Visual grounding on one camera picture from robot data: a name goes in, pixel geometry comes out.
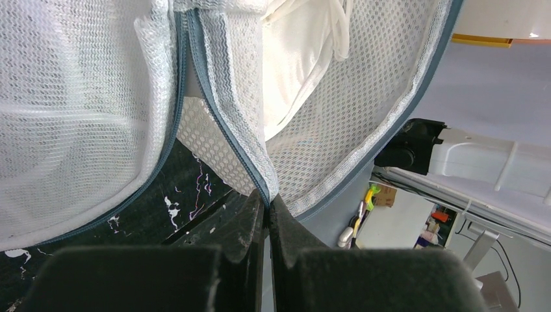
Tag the white mesh laundry bag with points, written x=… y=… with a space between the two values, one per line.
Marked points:
x=95 y=93

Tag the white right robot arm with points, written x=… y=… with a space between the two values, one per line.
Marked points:
x=430 y=147

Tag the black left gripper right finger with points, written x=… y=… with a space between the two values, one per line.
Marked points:
x=308 y=275

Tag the white bra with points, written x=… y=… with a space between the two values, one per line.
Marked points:
x=300 y=40

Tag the white and orange toy washer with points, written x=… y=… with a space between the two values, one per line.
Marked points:
x=503 y=23

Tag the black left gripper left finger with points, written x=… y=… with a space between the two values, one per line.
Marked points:
x=220 y=271

